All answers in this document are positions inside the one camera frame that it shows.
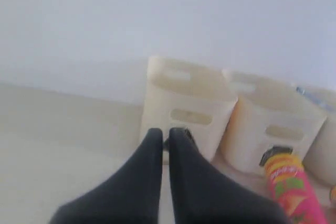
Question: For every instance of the cream bin triangle mark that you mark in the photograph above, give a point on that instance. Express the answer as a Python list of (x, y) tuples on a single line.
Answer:
[(187, 95)]

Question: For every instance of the yellow Lays chips can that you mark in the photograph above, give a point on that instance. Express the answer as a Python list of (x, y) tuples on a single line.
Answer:
[(332, 195)]

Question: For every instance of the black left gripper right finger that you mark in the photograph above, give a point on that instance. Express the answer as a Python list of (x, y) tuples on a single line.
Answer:
[(202, 194)]

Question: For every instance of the blue snack bag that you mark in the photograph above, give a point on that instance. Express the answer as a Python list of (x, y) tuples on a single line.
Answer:
[(314, 99)]

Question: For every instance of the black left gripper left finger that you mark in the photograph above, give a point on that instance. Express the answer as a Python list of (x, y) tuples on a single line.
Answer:
[(130, 195)]

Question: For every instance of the cream bin circle mark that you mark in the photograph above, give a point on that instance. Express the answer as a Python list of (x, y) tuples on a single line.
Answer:
[(320, 159)]

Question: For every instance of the cream bin square mark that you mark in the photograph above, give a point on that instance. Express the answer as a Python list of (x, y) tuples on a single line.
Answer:
[(268, 114)]

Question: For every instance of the pink chips can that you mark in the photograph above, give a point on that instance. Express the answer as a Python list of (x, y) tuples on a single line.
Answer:
[(291, 189)]

